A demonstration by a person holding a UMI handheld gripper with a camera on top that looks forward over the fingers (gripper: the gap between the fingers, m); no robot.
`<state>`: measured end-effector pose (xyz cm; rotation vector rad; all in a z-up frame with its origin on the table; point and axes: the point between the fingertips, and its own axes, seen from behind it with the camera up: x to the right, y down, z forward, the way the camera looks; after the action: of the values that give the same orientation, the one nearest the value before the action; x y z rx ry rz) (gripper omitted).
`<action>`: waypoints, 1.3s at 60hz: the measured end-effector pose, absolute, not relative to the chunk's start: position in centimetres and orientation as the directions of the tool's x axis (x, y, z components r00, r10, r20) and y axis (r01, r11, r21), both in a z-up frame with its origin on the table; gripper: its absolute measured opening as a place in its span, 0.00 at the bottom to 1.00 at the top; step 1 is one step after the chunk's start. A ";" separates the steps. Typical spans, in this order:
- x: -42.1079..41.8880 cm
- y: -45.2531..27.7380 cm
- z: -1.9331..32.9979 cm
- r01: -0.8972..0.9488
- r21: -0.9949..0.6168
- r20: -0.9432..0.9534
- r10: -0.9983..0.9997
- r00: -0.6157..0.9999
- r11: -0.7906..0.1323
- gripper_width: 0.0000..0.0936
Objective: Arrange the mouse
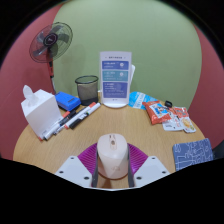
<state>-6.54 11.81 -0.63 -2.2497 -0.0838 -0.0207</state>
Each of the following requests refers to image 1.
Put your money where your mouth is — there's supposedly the black standing fan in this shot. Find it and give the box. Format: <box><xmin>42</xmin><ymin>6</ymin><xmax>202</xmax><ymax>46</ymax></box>
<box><xmin>28</xmin><ymin>21</ymin><xmax>74</xmax><ymax>96</ymax></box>

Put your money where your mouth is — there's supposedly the red snack packet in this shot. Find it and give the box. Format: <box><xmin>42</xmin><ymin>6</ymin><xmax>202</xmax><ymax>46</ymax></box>
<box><xmin>142</xmin><ymin>100</ymin><xmax>172</xmax><ymax>126</ymax></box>

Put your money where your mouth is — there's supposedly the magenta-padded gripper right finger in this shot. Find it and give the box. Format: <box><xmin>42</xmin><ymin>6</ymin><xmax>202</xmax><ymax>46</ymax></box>
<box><xmin>127</xmin><ymin>143</ymin><xmax>171</xmax><ymax>188</ymax></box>

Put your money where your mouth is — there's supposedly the white flat packet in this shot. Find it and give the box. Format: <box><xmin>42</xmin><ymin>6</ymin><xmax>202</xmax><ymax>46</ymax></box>
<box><xmin>162</xmin><ymin>118</ymin><xmax>183</xmax><ymax>132</ymax></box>

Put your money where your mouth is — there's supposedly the orange snack packet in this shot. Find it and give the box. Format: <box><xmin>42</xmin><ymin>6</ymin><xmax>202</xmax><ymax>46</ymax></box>
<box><xmin>171</xmin><ymin>106</ymin><xmax>190</xmax><ymax>120</ymax></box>

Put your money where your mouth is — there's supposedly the white marker red cap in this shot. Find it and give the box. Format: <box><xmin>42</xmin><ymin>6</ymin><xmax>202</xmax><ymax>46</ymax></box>
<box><xmin>42</xmin><ymin>110</ymin><xmax>72</xmax><ymax>141</ymax></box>
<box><xmin>63</xmin><ymin>101</ymin><xmax>97</xmax><ymax>130</ymax></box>

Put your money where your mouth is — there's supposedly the black mesh pen cup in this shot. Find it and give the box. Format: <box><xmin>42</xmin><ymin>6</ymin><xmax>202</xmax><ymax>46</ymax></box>
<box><xmin>74</xmin><ymin>75</ymin><xmax>100</xmax><ymax>107</ymax></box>

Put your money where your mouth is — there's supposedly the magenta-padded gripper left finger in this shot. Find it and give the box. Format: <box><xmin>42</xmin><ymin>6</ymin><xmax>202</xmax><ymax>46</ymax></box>
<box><xmin>54</xmin><ymin>142</ymin><xmax>100</xmax><ymax>188</ymax></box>

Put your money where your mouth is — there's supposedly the white yellow snack packet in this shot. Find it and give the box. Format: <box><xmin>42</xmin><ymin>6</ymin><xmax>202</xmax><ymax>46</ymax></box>
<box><xmin>179</xmin><ymin>116</ymin><xmax>198</xmax><ymax>134</ymax></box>

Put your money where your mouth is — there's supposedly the blue-grey patterned mouse pad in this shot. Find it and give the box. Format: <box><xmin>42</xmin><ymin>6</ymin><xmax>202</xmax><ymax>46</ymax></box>
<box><xmin>172</xmin><ymin>138</ymin><xmax>214</xmax><ymax>172</ymax></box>

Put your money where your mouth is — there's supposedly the light blue packet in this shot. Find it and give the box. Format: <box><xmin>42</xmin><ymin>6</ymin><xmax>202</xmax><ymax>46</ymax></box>
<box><xmin>128</xmin><ymin>91</ymin><xmax>159</xmax><ymax>110</ymax></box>

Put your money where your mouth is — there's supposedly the white tissue box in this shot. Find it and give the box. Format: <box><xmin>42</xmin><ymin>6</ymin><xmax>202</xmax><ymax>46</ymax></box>
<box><xmin>20</xmin><ymin>84</ymin><xmax>63</xmax><ymax>140</ymax></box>

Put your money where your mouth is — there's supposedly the blue plastic box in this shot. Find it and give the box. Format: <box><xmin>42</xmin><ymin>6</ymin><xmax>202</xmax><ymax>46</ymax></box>
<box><xmin>54</xmin><ymin>91</ymin><xmax>82</xmax><ymax>112</ymax></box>

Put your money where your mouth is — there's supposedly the pale pink computer mouse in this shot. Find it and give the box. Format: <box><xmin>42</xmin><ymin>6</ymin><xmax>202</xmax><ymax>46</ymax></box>
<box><xmin>96</xmin><ymin>133</ymin><xmax>130</xmax><ymax>180</ymax></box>

